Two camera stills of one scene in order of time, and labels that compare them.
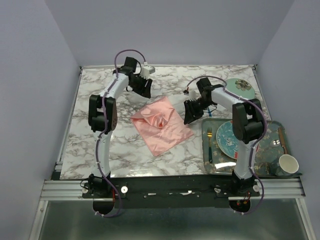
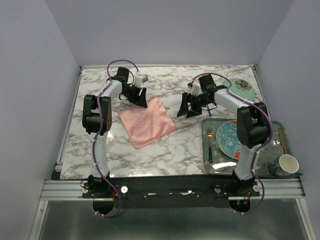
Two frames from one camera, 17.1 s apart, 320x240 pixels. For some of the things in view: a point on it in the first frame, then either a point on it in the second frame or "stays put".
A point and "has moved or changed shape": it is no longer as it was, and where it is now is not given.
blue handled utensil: x=209 y=113 stays put
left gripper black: x=146 y=91 to x=141 y=99
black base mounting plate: x=171 y=191 stays put
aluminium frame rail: x=271 y=189 stays put
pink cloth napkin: x=161 y=126 has moved or changed shape
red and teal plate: x=227 y=141 stays put
